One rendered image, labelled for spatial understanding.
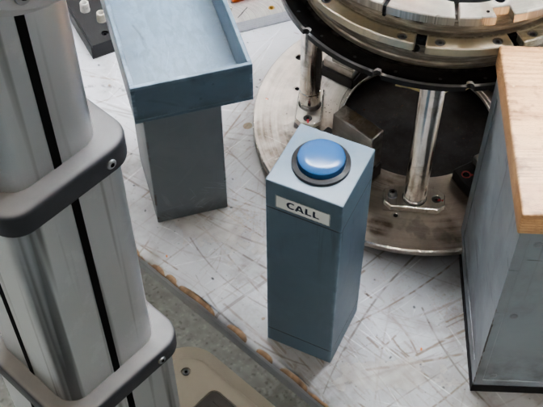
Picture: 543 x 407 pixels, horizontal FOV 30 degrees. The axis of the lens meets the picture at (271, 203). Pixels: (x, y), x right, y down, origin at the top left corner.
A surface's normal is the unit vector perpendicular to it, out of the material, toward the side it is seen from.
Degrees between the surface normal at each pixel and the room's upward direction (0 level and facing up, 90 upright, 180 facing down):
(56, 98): 90
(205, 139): 90
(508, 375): 90
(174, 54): 0
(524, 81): 0
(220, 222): 0
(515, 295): 90
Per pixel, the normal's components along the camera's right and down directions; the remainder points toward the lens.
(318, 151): -0.02, -0.64
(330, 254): -0.43, 0.71
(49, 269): 0.73, 0.53
